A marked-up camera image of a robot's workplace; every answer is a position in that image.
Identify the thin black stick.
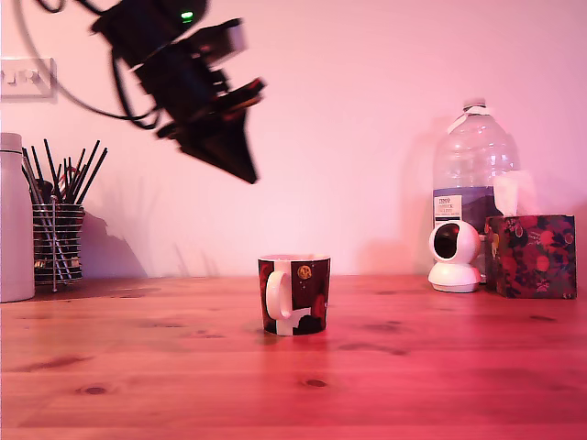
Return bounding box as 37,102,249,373
75,146,109,206
67,148,87,199
43,138,62,199
67,139,101,203
29,145,46,185

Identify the white insulated bottle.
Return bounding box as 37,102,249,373
0,132,37,303

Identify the large clear water bottle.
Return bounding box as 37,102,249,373
432,97,522,276

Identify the white tissue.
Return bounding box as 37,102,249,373
493,170,536,218

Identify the floral tissue box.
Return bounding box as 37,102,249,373
484,214,578,300

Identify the black looped cable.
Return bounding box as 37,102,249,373
111,50,162,131
34,0,100,15

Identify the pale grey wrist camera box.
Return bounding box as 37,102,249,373
190,17,250,70

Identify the thin long black cable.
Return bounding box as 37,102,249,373
13,0,141,123

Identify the white wall socket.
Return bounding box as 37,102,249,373
0,57,59,105

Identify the wire basket holder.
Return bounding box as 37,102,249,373
31,195,86,292

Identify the small white round camera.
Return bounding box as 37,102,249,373
427,222,483,293

